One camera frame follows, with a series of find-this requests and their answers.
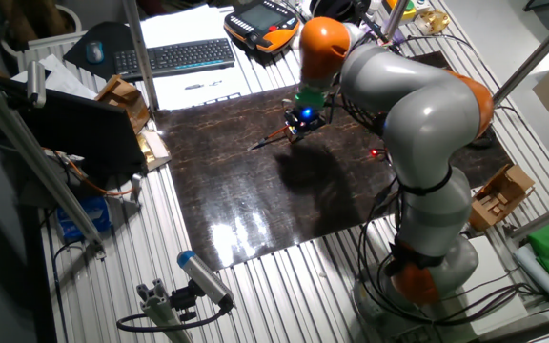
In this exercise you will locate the silver camera with blue end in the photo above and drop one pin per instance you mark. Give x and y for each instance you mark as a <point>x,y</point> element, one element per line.
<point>203,276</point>

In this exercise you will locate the aluminium profile camera mount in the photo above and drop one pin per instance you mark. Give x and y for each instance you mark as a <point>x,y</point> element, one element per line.
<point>160,309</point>

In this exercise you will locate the black laptop screen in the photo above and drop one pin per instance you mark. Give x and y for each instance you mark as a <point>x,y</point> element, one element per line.
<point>79,128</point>

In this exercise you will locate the large white paper sheet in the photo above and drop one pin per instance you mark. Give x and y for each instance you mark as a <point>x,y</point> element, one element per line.
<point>169,97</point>

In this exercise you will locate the brown calligraphy brush clear cap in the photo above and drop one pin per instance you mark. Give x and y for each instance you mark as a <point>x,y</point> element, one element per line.
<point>270,138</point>

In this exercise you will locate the shiny gold box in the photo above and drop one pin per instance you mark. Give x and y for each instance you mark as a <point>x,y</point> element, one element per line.
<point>153,152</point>

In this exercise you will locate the black mouse pad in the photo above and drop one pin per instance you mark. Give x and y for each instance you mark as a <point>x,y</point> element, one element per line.
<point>112,38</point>

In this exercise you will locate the pale blue paper roll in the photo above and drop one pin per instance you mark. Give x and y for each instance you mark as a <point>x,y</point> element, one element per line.
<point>539,274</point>

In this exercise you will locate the open brown cardboard box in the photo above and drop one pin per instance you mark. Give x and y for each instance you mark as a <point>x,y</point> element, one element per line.
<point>503,197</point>

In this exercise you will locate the green wrist adapter mount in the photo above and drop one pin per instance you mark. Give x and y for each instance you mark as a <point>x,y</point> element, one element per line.
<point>310,97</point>

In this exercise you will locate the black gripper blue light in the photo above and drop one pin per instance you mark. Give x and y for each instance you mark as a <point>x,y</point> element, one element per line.
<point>305,119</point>

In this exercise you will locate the dark marble pattern mat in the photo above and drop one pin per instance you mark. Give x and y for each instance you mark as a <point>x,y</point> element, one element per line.
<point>236,200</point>

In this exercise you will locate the white flat board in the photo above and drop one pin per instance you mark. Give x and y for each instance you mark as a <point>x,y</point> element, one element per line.
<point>494,252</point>

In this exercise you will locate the white paper stack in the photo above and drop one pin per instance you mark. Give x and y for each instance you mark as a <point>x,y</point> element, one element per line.
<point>65,78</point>

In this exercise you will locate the black filament spool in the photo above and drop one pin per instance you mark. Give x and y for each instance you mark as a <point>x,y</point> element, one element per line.
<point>331,9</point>

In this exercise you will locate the orange and black teach pendant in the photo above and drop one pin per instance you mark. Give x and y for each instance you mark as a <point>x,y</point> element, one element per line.
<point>262,19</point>

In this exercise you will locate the dark marker pen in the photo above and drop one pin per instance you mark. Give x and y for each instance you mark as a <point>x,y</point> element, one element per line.
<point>193,86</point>

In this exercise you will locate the golden round object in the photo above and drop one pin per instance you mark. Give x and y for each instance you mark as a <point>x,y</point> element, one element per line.
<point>432,21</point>

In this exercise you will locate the blue tissue pack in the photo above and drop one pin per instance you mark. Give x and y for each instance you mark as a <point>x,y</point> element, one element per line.
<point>84,216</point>

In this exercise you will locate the small brown cardboard box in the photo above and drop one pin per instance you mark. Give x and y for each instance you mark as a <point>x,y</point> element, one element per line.
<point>124,97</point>

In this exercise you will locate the grey computer mouse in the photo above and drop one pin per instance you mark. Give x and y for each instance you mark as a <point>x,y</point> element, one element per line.
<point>95,51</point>

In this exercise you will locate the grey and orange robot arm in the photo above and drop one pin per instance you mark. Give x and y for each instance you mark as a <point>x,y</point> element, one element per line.
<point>427,119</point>

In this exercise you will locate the small device with red light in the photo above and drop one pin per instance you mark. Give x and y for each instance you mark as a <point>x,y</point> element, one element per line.
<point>373,152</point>

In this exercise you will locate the silver aluminium frame pole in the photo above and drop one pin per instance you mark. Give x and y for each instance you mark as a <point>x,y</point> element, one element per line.
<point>536,57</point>
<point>137,47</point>
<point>31,157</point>
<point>395,19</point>
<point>546,218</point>

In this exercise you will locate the black computer keyboard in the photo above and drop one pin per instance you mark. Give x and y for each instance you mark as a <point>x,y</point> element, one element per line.
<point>174,57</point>

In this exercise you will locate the yellow green button box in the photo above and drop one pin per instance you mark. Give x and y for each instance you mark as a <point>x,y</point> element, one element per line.
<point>410,9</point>

